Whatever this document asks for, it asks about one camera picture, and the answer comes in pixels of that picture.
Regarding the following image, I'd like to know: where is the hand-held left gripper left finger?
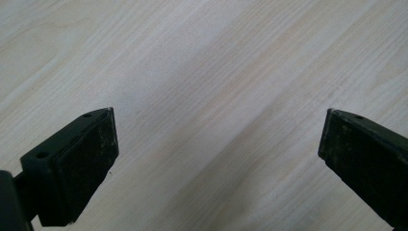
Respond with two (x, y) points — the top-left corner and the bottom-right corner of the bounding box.
(13, 107), (120, 227)

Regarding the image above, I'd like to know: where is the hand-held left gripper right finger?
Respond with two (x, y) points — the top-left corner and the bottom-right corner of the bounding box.
(318, 108), (408, 231)

